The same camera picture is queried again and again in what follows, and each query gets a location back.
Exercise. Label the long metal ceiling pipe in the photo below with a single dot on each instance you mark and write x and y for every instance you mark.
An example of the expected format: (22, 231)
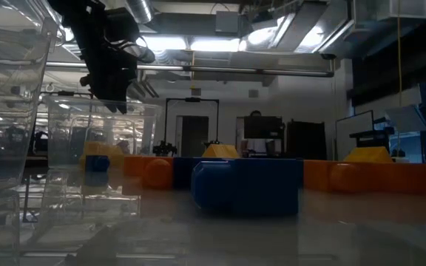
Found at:
(216, 69)

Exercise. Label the black gantry frame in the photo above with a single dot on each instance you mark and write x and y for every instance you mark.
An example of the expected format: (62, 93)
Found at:
(192, 99)

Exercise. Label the black computer monitor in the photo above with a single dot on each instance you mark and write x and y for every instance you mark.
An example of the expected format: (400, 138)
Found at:
(263, 127)

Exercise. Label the blue plastic building block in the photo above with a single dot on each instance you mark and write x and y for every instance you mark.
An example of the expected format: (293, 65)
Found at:
(264, 188)
(182, 173)
(97, 163)
(300, 170)

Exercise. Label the white ceiling box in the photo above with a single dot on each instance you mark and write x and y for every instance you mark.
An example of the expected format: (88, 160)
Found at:
(401, 9)

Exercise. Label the background black robot arm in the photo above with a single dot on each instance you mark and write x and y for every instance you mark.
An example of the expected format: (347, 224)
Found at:
(213, 142)
(165, 149)

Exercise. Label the clear plastic bin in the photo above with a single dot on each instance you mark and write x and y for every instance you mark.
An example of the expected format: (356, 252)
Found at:
(9, 111)
(135, 122)

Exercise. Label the black cabinet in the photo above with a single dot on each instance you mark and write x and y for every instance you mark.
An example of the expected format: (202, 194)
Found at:
(307, 140)

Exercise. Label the ceiling light panel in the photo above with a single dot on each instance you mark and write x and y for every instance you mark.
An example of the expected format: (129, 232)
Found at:
(165, 42)
(214, 45)

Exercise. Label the whiteboard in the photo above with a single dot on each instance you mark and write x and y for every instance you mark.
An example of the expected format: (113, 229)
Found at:
(353, 129)

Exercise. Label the white angled panel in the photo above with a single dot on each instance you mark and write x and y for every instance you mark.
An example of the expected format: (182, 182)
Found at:
(407, 120)

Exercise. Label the round metal air duct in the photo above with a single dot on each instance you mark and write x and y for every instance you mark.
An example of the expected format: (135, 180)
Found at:
(141, 11)

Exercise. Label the grey ceiling box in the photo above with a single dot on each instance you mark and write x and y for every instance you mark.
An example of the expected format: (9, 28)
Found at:
(227, 23)

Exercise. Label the black desk shelf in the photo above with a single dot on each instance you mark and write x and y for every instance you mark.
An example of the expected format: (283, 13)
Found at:
(372, 134)

